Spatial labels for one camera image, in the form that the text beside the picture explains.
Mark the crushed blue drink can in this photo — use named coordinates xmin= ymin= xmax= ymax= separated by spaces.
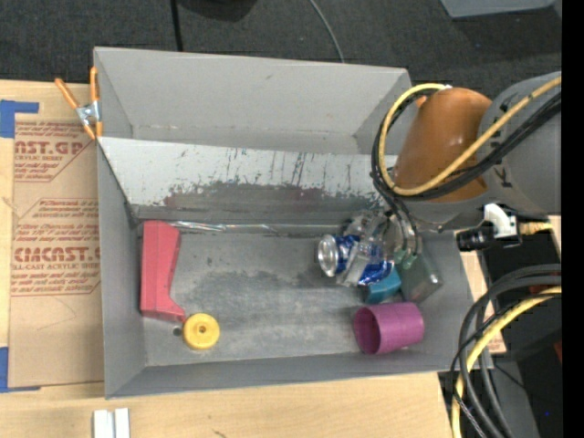
xmin=317 ymin=232 xmax=396 ymax=287

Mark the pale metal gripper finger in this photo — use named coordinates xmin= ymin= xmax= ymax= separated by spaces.
xmin=339 ymin=244 xmax=396 ymax=288
xmin=349 ymin=211 xmax=390 ymax=248

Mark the brown cardboard board, red print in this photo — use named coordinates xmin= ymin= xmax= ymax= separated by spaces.
xmin=0 ymin=78 xmax=106 ymax=392

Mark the teal block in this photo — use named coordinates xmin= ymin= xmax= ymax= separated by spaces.
xmin=363 ymin=271 xmax=403 ymax=305

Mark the grey metal bin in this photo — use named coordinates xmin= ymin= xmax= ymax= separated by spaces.
xmin=92 ymin=47 xmax=495 ymax=400

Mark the purple plastic cup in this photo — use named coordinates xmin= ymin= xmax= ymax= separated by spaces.
xmin=352 ymin=301 xmax=426 ymax=356

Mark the yellow toy wheel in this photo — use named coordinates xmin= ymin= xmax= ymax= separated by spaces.
xmin=182 ymin=312 xmax=222 ymax=351

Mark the dark grey-green block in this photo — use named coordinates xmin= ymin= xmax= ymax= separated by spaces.
xmin=397 ymin=253 xmax=444 ymax=304

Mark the black cylinder on white bracket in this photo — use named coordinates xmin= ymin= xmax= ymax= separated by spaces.
xmin=455 ymin=202 xmax=524 ymax=252

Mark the red flat block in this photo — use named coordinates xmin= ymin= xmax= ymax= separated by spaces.
xmin=139 ymin=219 xmax=187 ymax=324

